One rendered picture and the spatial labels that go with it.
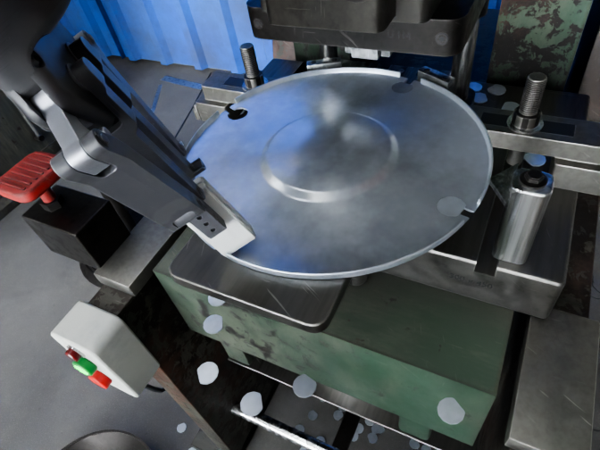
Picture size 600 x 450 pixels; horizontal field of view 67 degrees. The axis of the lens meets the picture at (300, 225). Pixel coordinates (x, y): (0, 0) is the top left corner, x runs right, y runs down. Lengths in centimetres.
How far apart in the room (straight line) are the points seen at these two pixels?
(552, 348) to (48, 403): 118
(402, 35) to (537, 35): 29
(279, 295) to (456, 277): 20
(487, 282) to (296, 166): 21
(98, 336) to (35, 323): 99
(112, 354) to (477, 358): 40
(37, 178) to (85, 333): 18
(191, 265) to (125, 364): 27
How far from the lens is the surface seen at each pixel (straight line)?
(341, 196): 39
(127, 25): 253
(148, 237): 62
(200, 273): 37
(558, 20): 66
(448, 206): 38
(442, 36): 40
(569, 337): 50
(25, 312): 160
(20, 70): 23
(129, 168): 24
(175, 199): 27
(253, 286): 34
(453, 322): 48
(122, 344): 59
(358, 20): 37
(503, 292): 47
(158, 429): 121
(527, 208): 40
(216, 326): 50
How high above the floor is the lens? 106
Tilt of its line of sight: 48 degrees down
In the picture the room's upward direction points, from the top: 12 degrees counter-clockwise
